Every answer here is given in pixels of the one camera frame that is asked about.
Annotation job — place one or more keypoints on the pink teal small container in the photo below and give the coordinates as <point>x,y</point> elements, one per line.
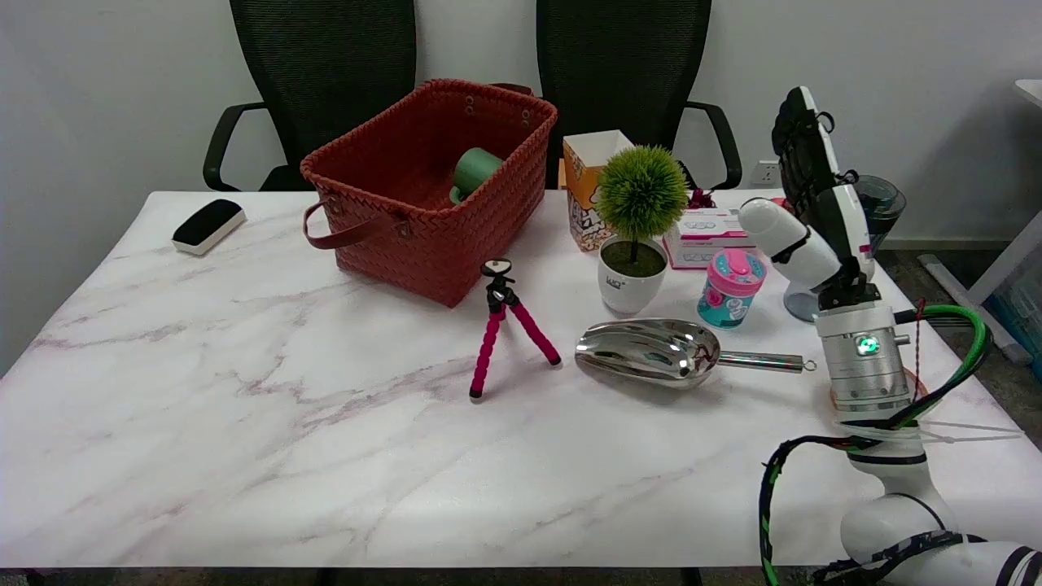
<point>730,289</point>

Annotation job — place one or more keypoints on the shiny metal scoop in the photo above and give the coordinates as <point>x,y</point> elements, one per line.
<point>651,352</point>

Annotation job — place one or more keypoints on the blue plastic bin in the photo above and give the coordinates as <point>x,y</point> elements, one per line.
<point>1022,313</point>

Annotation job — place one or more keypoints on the orange tape roll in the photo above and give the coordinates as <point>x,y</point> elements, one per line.
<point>917,371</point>

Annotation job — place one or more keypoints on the green cup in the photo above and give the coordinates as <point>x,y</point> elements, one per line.
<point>476,169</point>

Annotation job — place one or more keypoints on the pink flexible tripod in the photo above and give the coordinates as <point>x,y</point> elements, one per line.
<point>488,342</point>

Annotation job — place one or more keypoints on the dark transparent water bottle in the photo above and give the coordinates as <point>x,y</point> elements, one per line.
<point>883,203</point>

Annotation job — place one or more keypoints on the artificial green potted plant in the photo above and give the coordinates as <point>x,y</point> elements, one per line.
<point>641,191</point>

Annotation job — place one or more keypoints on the red woven basket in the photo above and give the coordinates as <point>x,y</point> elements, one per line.
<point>423,244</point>

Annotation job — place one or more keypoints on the black mesh office chair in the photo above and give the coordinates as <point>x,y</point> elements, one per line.
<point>623,65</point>
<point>326,65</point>

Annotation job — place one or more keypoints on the white pink cardboard box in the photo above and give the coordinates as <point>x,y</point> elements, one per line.
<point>704,244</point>

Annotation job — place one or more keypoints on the white desk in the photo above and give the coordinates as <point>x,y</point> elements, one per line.
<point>1005,260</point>

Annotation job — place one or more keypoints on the white wall socket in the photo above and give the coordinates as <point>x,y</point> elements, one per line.
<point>763,172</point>

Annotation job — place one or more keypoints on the orange white popcorn box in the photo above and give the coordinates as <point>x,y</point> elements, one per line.
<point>580,203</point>

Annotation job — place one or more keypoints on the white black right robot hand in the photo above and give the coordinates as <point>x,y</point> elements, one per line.
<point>814,244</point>

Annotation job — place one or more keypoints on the black white board eraser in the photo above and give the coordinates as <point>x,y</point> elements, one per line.
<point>207,221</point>

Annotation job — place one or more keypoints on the small dark red flower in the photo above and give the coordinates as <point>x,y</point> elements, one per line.
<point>700,198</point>

